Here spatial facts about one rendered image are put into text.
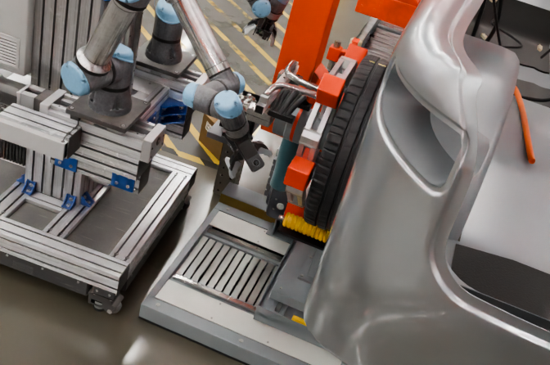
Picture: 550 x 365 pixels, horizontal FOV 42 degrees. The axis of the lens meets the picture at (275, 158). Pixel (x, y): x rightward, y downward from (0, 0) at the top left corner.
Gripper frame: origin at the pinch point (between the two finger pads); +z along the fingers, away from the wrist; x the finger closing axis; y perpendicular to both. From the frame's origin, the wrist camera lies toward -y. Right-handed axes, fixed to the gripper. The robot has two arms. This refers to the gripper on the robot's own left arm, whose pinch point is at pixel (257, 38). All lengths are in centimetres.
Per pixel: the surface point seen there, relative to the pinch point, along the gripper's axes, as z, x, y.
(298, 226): -16, 36, 92
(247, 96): 20.2, 7.1, 17.7
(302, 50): -25.0, 16.5, 18.4
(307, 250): 18, 52, 82
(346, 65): -58, 27, 47
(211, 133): 25.5, -2.5, 41.2
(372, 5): 77, 75, -138
